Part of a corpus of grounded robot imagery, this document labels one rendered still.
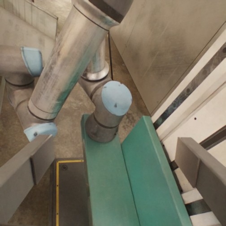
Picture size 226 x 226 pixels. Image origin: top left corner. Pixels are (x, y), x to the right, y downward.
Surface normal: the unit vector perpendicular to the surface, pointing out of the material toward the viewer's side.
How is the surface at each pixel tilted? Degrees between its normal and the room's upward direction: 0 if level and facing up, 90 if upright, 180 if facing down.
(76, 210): 0
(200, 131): 90
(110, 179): 0
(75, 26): 72
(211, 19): 90
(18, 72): 90
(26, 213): 0
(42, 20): 90
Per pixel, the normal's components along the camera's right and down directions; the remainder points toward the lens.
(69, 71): 0.28, 0.70
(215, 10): -0.90, 0.01
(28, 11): -0.45, 0.57
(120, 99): 0.39, -0.51
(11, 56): 0.47, 0.02
